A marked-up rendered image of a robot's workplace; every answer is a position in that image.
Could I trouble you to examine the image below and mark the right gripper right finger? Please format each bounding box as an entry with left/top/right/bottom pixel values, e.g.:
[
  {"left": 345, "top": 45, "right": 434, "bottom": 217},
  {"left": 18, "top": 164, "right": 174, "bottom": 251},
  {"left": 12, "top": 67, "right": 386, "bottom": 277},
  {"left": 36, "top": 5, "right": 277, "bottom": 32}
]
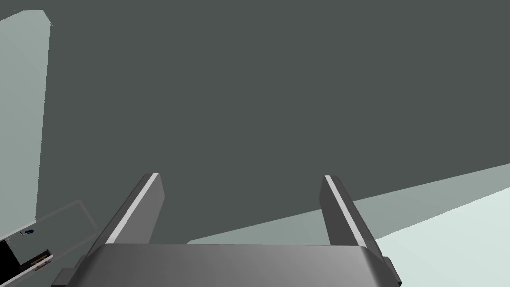
[{"left": 319, "top": 174, "right": 379, "bottom": 253}]

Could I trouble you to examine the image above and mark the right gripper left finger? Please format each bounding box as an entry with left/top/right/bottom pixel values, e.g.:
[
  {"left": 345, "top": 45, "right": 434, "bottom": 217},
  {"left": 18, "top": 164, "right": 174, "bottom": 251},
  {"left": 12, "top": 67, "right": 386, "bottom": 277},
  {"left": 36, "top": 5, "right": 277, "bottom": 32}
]
[{"left": 92, "top": 172, "right": 166, "bottom": 252}]

